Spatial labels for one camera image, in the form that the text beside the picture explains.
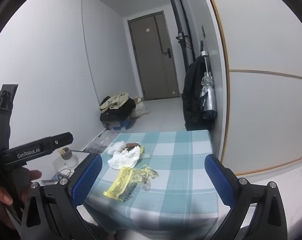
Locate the black bag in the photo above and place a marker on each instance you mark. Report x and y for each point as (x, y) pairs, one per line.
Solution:
(121, 111)

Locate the white tissue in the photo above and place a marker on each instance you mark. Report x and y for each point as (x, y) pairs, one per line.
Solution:
(124, 158)

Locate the beige clothing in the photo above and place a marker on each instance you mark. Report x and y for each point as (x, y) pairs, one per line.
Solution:
(114, 101)

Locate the white cabinet with gold trim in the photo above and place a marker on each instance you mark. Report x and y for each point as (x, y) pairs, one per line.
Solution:
(265, 105)

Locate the long yellow wrapper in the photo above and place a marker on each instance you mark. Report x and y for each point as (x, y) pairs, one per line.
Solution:
(121, 182)

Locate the clear plastic bags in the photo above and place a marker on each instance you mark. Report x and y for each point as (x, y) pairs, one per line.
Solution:
(101, 140)

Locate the small white tissue wad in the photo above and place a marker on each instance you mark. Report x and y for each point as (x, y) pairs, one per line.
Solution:
(116, 146)

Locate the blue box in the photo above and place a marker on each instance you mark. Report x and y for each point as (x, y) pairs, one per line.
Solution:
(118, 125)

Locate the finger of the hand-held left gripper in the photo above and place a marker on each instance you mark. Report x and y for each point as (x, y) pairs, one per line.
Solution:
(61, 140)

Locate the brown foil wrapper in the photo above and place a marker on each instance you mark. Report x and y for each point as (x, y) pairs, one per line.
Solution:
(132, 145)

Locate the black metal door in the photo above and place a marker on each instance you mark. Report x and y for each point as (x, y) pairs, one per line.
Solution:
(181, 17)

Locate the person's left hand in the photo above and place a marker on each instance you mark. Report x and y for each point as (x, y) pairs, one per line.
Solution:
(1, 197)

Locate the beige cloth bag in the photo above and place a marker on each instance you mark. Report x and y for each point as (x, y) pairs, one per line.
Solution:
(141, 110)

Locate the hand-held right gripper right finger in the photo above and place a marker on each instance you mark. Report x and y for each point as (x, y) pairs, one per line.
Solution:
(219, 177)

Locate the clear plastic wrapper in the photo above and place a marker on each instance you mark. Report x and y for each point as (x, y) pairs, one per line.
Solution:
(147, 185)

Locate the black jacket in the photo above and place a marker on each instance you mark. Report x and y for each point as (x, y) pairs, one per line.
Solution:
(193, 92)

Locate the grey wall box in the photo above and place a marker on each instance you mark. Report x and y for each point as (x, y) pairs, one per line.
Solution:
(202, 31)

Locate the silver folded umbrella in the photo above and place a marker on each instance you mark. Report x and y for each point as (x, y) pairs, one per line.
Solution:
(208, 95)

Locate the checked teal tablecloth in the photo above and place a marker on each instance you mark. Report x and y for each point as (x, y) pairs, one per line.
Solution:
(181, 160)

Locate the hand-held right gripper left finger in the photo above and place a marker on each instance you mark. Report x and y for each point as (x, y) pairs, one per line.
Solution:
(88, 177)

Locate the small crumpled yellow wrapper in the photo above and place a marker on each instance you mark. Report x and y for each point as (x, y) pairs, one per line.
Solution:
(149, 171)

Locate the grey brown door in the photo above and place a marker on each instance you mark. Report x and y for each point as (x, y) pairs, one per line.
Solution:
(153, 60)

